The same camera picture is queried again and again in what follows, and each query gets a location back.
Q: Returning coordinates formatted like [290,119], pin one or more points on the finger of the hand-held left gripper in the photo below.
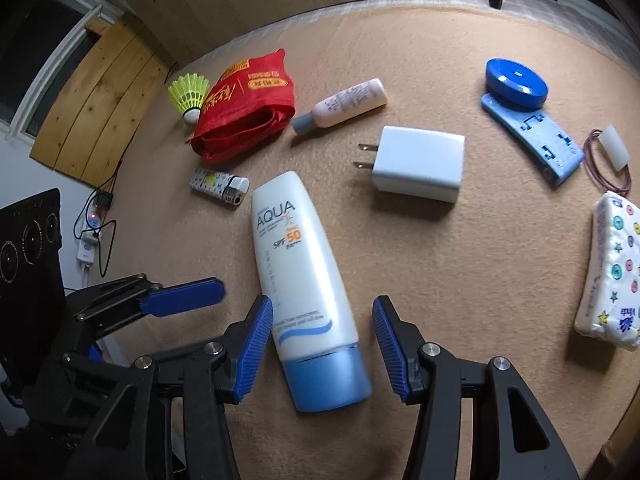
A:
[182,296]

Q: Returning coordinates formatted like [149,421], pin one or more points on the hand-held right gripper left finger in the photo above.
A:
[250,355]

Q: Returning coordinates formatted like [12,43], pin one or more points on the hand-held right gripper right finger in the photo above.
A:
[395,355]

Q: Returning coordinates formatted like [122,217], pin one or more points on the white blue-capped sunscreen tube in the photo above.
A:
[295,260]

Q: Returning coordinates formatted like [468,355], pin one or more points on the blue folding phone stand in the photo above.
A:
[535,135]

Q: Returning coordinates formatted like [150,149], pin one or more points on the blue round case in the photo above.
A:
[517,82]

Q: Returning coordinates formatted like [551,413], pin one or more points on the white power strip with plugs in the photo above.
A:
[102,260]

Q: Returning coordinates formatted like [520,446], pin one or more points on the tan blanket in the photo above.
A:
[450,260]

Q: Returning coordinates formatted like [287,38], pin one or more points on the white patterned lighter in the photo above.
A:
[212,183]

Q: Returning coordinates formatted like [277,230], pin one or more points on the red plastic bag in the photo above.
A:
[240,110]

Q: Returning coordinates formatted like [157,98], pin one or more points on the yellow shuttlecock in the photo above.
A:
[189,92]

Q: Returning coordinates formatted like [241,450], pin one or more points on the pine plank board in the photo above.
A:
[100,100]

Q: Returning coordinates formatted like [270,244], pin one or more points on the patterned tissue pack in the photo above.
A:
[612,260]

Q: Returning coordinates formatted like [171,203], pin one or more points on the small white lotion bottle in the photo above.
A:
[345,102]

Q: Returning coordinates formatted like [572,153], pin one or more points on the white framed window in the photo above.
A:
[40,35]

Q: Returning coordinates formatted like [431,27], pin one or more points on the white translucent plastic piece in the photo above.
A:
[616,147]

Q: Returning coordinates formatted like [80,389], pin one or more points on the white wall charger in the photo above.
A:
[420,162]

